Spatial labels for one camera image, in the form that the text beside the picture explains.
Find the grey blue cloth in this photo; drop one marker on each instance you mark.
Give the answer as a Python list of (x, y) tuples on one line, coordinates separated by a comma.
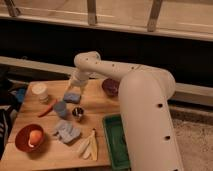
[(66, 132)]

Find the blue plastic cup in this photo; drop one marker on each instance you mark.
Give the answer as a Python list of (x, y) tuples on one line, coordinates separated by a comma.
[(61, 109)]

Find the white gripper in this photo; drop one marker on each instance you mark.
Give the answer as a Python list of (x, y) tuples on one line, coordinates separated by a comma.
[(78, 79)]

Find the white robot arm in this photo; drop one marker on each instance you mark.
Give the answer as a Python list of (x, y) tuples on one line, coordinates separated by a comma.
[(143, 96)]

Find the blue sponge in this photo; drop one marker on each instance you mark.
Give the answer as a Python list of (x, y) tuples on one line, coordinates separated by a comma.
[(72, 97)]

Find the small metal cup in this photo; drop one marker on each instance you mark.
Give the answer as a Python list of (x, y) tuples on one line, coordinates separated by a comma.
[(78, 113)]

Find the red chili pepper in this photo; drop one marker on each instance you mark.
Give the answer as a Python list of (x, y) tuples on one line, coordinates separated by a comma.
[(47, 109)]

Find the orange fruit in bowl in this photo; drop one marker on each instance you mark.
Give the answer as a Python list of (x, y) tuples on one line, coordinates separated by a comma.
[(35, 138)]

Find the white paper cup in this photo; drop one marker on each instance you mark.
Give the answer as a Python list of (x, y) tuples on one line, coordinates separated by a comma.
[(40, 90)]

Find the purple bowl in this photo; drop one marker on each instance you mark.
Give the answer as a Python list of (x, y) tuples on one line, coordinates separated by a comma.
[(110, 87)]

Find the blue object at table edge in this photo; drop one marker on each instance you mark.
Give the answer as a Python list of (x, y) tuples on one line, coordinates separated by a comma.
[(20, 94)]

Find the green plastic tray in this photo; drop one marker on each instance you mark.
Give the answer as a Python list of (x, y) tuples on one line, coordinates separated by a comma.
[(116, 144)]

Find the red bowl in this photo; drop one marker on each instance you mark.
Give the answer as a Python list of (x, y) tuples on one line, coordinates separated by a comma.
[(22, 137)]

